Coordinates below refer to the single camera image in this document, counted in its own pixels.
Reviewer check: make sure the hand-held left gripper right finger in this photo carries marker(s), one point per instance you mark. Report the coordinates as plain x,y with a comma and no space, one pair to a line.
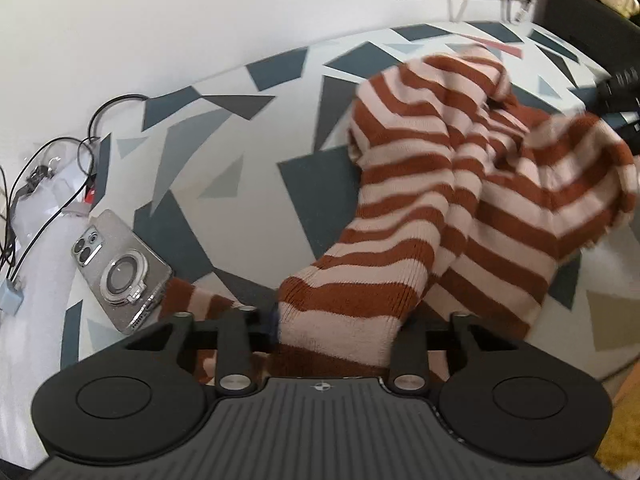
415,341

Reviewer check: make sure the yellow cloth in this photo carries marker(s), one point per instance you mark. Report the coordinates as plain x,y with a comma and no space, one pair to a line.
620,435

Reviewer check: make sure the black box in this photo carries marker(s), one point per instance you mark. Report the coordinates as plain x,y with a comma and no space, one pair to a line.
590,20

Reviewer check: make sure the brown and pink striped sweater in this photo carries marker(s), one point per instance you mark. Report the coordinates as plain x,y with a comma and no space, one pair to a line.
425,200

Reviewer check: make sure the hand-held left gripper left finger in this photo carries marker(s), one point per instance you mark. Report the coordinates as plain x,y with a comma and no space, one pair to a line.
250,332

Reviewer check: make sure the clear plastic bag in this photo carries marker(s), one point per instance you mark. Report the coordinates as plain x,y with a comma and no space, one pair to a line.
55,180

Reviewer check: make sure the grey blue adapter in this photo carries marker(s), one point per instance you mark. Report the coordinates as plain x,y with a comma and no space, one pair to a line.
10,297

